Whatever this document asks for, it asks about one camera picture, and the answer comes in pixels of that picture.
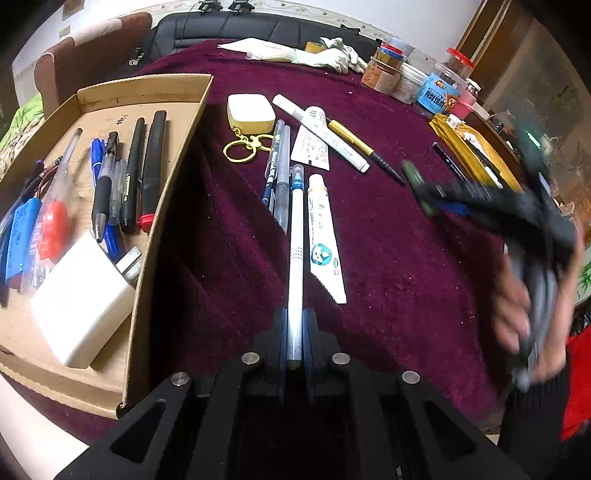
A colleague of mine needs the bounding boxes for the pink container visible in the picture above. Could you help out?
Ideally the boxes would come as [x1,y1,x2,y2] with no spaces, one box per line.
[450,90,482,121]

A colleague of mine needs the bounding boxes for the person's right forearm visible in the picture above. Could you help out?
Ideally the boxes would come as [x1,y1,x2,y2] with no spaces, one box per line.
[498,355,575,480]

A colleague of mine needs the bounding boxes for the green patterned blanket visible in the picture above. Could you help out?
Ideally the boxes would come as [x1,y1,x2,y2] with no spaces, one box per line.
[0,95,47,181]

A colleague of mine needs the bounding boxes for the black marker pen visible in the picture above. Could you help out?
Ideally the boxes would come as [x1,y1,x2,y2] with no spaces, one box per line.
[120,117,147,234]

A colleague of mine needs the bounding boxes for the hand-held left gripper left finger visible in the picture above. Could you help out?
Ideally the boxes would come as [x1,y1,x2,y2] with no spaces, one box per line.
[53,307,287,480]

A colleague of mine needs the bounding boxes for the gold pen with black tip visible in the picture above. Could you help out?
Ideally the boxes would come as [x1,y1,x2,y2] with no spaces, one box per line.
[326,119,407,186]

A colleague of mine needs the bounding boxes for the white work glove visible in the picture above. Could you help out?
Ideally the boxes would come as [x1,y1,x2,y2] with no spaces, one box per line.
[295,46,356,75]

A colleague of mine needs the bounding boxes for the blue marker pen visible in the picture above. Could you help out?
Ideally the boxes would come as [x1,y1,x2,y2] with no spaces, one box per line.
[90,138,126,260]

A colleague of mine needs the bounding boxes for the person's right hand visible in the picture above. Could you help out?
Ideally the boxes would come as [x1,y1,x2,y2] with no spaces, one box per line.
[491,231,584,387]

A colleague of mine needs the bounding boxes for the white marker pen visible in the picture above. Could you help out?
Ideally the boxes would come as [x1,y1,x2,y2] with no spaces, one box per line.
[271,93,371,174]

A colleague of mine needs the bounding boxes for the white ointment tube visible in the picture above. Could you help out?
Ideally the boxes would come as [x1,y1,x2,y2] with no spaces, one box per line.
[307,173,348,304]

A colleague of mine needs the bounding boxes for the white pen with blue cap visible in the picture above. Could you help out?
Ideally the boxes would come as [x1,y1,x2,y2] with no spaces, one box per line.
[285,164,306,370]

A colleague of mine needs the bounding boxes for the shallow cardboard box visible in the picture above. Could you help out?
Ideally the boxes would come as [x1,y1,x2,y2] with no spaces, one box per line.
[0,73,215,418]

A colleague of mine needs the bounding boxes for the white glove with green cuff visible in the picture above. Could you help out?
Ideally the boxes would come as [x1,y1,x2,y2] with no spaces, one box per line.
[318,37,368,73]

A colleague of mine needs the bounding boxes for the white rectangular block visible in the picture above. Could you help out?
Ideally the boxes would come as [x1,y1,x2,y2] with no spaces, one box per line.
[30,231,137,369]

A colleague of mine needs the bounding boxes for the white plastic jar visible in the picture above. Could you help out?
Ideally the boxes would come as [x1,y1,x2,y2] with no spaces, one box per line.
[392,62,432,105]

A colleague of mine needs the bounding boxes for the blue tool packet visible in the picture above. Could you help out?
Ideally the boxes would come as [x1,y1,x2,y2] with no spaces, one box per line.
[4,198,45,286]

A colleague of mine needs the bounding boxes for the small metal clip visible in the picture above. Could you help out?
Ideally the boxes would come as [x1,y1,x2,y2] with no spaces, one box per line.
[115,247,143,285]

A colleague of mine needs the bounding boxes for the clear ballpoint pen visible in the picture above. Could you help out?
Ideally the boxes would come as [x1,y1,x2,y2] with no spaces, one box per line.
[46,128,84,205]

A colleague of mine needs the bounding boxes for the amber jar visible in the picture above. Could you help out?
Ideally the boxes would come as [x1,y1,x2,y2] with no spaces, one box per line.
[360,44,410,93]

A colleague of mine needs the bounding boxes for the black grip gel pen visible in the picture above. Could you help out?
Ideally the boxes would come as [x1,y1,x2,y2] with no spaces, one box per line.
[91,131,122,243]

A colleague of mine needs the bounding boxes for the black leather sofa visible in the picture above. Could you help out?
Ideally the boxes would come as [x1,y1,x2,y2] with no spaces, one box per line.
[141,11,393,61]

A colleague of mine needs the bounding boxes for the thin black pen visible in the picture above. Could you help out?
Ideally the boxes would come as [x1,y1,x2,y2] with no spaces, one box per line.
[431,141,504,190]

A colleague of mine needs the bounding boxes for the yellow packet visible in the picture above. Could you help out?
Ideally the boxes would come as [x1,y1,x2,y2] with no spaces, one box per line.
[429,113,525,192]

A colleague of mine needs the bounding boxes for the wooden glass door cabinet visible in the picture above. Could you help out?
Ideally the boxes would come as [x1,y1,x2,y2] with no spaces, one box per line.
[457,0,591,93]

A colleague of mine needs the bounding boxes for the clear plastic bag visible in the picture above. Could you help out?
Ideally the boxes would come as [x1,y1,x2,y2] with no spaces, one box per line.
[245,45,297,64]

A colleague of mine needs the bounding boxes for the clear pen with blue grip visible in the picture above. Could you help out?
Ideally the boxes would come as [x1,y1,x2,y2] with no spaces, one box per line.
[262,119,286,207]

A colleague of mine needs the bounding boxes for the brown armchair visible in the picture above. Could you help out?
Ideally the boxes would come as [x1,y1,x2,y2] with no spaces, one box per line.
[34,11,153,116]

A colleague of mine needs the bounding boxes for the black marker with red end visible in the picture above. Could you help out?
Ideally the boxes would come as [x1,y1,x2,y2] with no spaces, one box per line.
[140,110,168,233]

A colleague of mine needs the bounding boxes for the cream case with yellow keyring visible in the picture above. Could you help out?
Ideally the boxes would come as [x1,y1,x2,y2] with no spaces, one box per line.
[223,93,276,163]

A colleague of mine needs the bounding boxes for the person's red clothing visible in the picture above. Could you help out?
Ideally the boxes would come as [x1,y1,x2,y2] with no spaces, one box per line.
[561,332,591,440]

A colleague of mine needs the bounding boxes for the burgundy tablecloth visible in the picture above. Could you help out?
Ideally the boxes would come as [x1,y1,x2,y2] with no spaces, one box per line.
[0,39,555,444]

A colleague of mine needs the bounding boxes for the red utility knife packet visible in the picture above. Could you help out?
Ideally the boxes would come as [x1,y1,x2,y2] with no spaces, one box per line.
[34,185,73,274]

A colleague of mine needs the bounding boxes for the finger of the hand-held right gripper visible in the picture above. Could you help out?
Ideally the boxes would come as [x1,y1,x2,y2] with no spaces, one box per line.
[431,176,511,200]
[434,198,514,228]

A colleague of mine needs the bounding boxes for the blue label jar red lid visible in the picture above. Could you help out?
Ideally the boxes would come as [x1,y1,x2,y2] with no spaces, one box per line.
[416,46,476,116]

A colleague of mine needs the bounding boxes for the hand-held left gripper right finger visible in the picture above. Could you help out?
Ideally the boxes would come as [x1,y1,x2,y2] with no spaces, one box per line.
[302,308,532,480]

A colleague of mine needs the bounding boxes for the grey translucent pen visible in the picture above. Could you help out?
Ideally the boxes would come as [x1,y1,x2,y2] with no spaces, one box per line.
[274,124,293,234]

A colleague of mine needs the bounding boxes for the white printed tube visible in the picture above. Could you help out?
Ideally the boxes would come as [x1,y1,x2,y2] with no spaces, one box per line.
[290,105,331,172]

